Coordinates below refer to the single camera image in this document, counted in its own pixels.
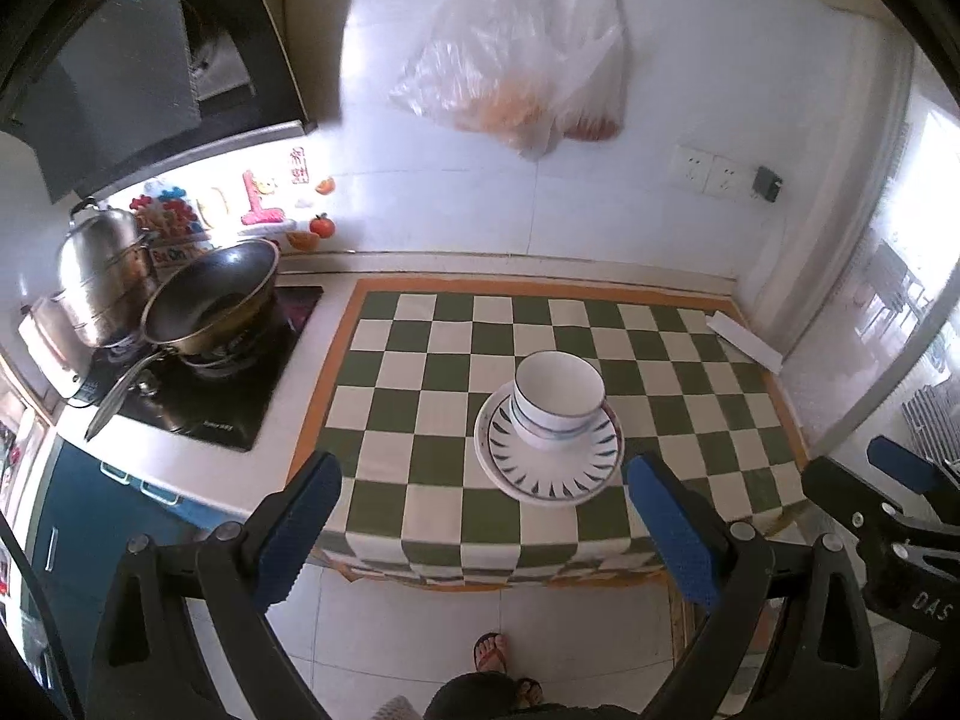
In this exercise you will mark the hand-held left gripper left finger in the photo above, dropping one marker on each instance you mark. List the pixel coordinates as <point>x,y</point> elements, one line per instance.
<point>296,532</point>

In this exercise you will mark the blue kitchen cabinet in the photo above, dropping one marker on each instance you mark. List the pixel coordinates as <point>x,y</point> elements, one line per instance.
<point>82,510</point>

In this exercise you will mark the wooden table leg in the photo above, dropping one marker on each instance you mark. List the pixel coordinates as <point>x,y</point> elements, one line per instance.
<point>679,615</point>

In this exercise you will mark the window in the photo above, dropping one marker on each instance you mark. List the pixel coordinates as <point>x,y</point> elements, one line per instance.
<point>892,292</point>

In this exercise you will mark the banana wall sticker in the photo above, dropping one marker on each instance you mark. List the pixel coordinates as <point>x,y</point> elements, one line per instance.
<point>217,206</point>

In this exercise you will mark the red writing wall sticker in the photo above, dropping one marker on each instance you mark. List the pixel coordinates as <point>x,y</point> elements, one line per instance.
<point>298,165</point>

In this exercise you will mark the black plug adapter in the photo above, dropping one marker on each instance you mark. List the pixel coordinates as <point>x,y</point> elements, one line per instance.
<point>767,184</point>

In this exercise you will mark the black range hood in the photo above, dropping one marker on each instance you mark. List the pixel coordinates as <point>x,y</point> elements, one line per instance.
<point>112,67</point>

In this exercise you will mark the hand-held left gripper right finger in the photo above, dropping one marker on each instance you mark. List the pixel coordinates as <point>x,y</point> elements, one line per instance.
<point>667,532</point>

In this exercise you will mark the white cardboard box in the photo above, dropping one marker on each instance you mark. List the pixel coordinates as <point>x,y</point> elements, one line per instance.
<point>746,341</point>

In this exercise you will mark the black cooktop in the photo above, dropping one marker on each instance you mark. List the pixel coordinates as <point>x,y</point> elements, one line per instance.
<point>217,405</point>

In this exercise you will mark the colourful flower wall stickers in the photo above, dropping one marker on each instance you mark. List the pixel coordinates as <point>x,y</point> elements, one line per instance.
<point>165,199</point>

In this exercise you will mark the person's dark clothing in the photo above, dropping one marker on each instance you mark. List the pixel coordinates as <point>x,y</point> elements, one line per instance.
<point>525,712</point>

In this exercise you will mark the orange slices wall sticker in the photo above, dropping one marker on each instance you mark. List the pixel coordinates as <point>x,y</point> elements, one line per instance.
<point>302,241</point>

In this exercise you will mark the white plate red floral print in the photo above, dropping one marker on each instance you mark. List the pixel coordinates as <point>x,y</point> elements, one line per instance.
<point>480,439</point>

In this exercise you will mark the large clear plastic bag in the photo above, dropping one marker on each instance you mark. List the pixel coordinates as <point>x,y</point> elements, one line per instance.
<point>480,52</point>

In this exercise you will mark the white wall socket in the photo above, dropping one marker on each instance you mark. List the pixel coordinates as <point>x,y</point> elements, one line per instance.
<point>729,178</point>
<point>691,166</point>

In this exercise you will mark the small clear plastic bag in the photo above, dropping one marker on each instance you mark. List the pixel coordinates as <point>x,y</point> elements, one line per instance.
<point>600,82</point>

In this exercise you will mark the small orange wall sticker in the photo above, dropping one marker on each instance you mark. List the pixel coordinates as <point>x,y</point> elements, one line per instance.
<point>326,185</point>

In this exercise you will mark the green white checkered tablecloth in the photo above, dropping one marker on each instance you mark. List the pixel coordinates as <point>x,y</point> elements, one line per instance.
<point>442,420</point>

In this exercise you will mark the steel steamer pot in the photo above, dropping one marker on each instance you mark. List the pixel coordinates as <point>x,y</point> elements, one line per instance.
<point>101,270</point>

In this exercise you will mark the colourful letters wall sticker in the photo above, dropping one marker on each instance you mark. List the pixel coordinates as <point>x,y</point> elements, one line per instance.
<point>180,253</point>

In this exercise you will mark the person's foot in flip-flop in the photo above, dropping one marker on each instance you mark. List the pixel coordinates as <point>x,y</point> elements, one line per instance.
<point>491,652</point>
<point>529,690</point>

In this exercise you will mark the orange fruit wall sticker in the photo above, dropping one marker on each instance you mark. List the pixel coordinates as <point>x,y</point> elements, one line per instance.
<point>321,226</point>

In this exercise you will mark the dark wok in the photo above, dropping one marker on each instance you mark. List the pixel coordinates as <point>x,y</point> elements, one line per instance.
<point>210,292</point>

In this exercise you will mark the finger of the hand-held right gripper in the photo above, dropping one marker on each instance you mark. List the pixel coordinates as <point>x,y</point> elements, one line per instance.
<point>900,577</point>
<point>900,461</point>

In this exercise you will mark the pink wall sticker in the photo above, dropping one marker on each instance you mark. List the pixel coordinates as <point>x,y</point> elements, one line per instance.
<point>259,206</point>

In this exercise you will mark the white ribbed radiator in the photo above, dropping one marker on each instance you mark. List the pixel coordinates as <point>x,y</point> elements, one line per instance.
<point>930,412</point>

